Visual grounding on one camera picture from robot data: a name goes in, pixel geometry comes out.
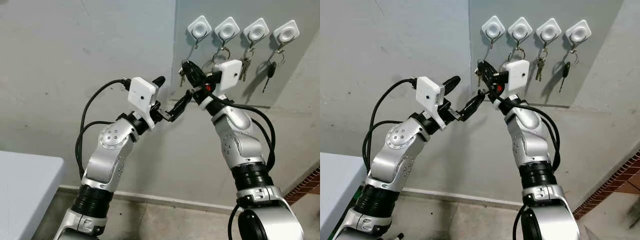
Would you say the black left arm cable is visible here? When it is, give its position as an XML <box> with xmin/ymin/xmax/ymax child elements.
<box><xmin>74</xmin><ymin>120</ymin><xmax>115</xmax><ymax>180</ymax></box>
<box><xmin>368</xmin><ymin>77</ymin><xmax>419</xmax><ymax>175</ymax></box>
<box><xmin>361</xmin><ymin>120</ymin><xmax>397</xmax><ymax>177</ymax></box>
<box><xmin>79</xmin><ymin>77</ymin><xmax>132</xmax><ymax>178</ymax></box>

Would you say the white baseboard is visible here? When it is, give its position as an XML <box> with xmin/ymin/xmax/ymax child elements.
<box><xmin>400</xmin><ymin>187</ymin><xmax>523</xmax><ymax>211</ymax></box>
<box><xmin>59</xmin><ymin>185</ymin><xmax>236</xmax><ymax>215</ymax></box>

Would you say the black-headed key on ring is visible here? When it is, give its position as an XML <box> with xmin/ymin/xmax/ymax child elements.
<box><xmin>262</xmin><ymin>48</ymin><xmax>286</xmax><ymax>95</ymax></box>
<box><xmin>558</xmin><ymin>48</ymin><xmax>580</xmax><ymax>95</ymax></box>

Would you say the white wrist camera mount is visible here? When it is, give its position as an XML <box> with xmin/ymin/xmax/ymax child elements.
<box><xmin>212</xmin><ymin>59</ymin><xmax>245</xmax><ymax>93</ymax></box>
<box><xmin>501</xmin><ymin>59</ymin><xmax>531</xmax><ymax>94</ymax></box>
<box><xmin>415</xmin><ymin>76</ymin><xmax>446</xmax><ymax>130</ymax></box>
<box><xmin>127</xmin><ymin>76</ymin><xmax>160</xmax><ymax>130</ymax></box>

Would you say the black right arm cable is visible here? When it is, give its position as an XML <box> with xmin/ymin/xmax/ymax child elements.
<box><xmin>512</xmin><ymin>203</ymin><xmax>527</xmax><ymax>240</ymax></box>
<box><xmin>212</xmin><ymin>96</ymin><xmax>277</xmax><ymax>171</ymax></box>
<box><xmin>249</xmin><ymin>117</ymin><xmax>272</xmax><ymax>167</ymax></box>
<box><xmin>227</xmin><ymin>202</ymin><xmax>246</xmax><ymax>240</ymax></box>
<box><xmin>500</xmin><ymin>96</ymin><xmax>562</xmax><ymax>171</ymax></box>
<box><xmin>536</xmin><ymin>117</ymin><xmax>556</xmax><ymax>167</ymax></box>

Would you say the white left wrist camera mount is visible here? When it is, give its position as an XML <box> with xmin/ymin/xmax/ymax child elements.
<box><xmin>127</xmin><ymin>76</ymin><xmax>160</xmax><ymax>130</ymax></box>
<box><xmin>415</xmin><ymin>76</ymin><xmax>446</xmax><ymax>130</ymax></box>

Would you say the white square wall hook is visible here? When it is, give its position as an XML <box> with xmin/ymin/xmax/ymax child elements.
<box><xmin>242</xmin><ymin>17</ymin><xmax>271</xmax><ymax>49</ymax></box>
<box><xmin>507</xmin><ymin>16</ymin><xmax>534</xmax><ymax>49</ymax></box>
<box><xmin>272</xmin><ymin>19</ymin><xmax>301</xmax><ymax>51</ymax></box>
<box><xmin>535</xmin><ymin>17</ymin><xmax>563</xmax><ymax>49</ymax></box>
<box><xmin>565</xmin><ymin>19</ymin><xmax>593</xmax><ymax>51</ymax></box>
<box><xmin>214</xmin><ymin>16</ymin><xmax>241</xmax><ymax>49</ymax></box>
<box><xmin>481</xmin><ymin>15</ymin><xmax>507</xmax><ymax>49</ymax></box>
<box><xmin>186</xmin><ymin>15</ymin><xmax>213</xmax><ymax>49</ymax></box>

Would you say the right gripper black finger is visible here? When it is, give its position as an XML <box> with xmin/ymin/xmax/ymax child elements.
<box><xmin>477</xmin><ymin>62</ymin><xmax>499</xmax><ymax>88</ymax></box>
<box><xmin>186</xmin><ymin>60</ymin><xmax>208</xmax><ymax>81</ymax></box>
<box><xmin>181</xmin><ymin>62</ymin><xmax>205</xmax><ymax>88</ymax></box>
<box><xmin>481</xmin><ymin>60</ymin><xmax>502</xmax><ymax>81</ymax></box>

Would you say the red brick floor edging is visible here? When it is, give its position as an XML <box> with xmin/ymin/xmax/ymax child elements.
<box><xmin>285</xmin><ymin>167</ymin><xmax>321</xmax><ymax>206</ymax></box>
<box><xmin>572</xmin><ymin>150</ymin><xmax>640</xmax><ymax>221</ymax></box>

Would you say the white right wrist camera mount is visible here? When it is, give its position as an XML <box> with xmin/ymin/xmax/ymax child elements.
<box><xmin>501</xmin><ymin>59</ymin><xmax>531</xmax><ymax>94</ymax></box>
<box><xmin>212</xmin><ymin>59</ymin><xmax>245</xmax><ymax>93</ymax></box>

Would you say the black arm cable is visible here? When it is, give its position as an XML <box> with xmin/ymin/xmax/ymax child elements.
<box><xmin>512</xmin><ymin>203</ymin><xmax>527</xmax><ymax>240</ymax></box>
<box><xmin>227</xmin><ymin>202</ymin><xmax>246</xmax><ymax>240</ymax></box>
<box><xmin>212</xmin><ymin>96</ymin><xmax>277</xmax><ymax>171</ymax></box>
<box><xmin>74</xmin><ymin>120</ymin><xmax>115</xmax><ymax>180</ymax></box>
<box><xmin>368</xmin><ymin>77</ymin><xmax>419</xmax><ymax>175</ymax></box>
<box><xmin>249</xmin><ymin>117</ymin><xmax>272</xmax><ymax>167</ymax></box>
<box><xmin>79</xmin><ymin>77</ymin><xmax>132</xmax><ymax>178</ymax></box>
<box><xmin>500</xmin><ymin>96</ymin><xmax>562</xmax><ymax>171</ymax></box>
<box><xmin>536</xmin><ymin>117</ymin><xmax>556</xmax><ymax>167</ymax></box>
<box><xmin>361</xmin><ymin>120</ymin><xmax>397</xmax><ymax>177</ymax></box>

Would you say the white table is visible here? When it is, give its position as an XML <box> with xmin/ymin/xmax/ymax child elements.
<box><xmin>320</xmin><ymin>152</ymin><xmax>369</xmax><ymax>240</ymax></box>
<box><xmin>0</xmin><ymin>150</ymin><xmax>65</xmax><ymax>240</ymax></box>

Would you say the grey wall panel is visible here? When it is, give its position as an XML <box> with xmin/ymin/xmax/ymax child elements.
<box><xmin>467</xmin><ymin>0</ymin><xmax>626</xmax><ymax>109</ymax></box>
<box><xmin>170</xmin><ymin>0</ymin><xmax>321</xmax><ymax>109</ymax></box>

